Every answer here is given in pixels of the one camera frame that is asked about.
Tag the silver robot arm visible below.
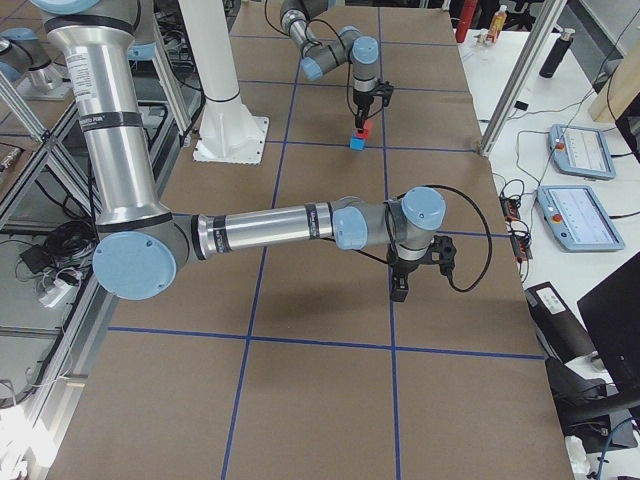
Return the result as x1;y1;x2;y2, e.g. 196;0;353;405
38;1;455;301
280;1;393;134

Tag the far teach pendant tablet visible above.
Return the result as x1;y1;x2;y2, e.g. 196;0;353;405
549;124;616;181

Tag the black water bottle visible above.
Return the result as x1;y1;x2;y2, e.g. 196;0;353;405
539;28;575;79

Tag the aluminium frame post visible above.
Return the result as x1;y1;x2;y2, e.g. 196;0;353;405
478;0;567;157

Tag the white power strip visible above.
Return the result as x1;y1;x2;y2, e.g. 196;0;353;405
38;279;73;308

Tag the orange electronics board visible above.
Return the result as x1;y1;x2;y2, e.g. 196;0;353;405
500;197;521;222

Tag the orange drink bottle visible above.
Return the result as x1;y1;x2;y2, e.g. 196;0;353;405
486;5;507;44

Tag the black monitor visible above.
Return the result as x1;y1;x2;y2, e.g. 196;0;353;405
578;253;640;391

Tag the wooden board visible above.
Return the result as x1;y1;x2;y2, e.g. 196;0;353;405
588;42;639;123

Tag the near teach pendant tablet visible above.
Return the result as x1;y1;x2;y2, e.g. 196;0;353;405
537;185;625;252

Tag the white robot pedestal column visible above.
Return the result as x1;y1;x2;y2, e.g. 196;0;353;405
179;0;269;165

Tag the red wooden block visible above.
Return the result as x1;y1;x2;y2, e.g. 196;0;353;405
361;119;373;139

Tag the teach pendant tablet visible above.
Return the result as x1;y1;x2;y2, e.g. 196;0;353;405
537;185;625;252
549;124;616;181

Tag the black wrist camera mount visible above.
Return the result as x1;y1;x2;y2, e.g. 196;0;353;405
428;235;457;280

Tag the black power adapter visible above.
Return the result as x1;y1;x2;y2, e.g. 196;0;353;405
19;245;52;274

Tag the red fire extinguisher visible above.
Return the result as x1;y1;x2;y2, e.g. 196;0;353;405
455;0;477;43

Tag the blue wooden block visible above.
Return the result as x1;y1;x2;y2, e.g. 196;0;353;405
349;130;367;151

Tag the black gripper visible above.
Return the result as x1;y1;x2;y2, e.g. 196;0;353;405
352;89;375;131
387;248;433;302

